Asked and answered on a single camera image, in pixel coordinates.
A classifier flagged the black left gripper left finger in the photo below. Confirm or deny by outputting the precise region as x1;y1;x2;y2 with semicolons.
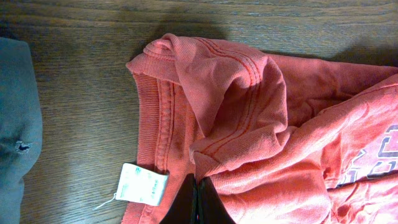
160;174;197;224

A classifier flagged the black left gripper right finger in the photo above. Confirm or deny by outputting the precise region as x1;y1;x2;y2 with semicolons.
197;177;235;224

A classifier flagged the orange soccer t-shirt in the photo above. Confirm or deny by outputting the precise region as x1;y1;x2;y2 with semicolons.
123;34;397;223

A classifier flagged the grey folded garment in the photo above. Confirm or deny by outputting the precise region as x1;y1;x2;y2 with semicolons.
1;37;43;223

